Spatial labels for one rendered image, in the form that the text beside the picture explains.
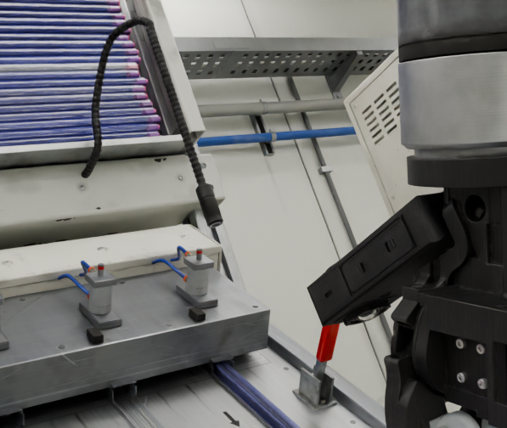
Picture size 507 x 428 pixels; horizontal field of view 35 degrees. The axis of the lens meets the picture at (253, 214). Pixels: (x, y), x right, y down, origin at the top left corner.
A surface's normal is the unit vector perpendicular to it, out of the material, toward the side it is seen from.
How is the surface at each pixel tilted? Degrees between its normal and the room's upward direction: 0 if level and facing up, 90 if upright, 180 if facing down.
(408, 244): 90
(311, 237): 90
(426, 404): 118
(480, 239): 90
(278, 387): 43
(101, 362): 134
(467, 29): 106
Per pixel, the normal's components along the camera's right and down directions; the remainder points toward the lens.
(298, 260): 0.45, -0.42
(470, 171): -0.42, 0.13
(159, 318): 0.08, -0.94
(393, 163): -0.84, 0.11
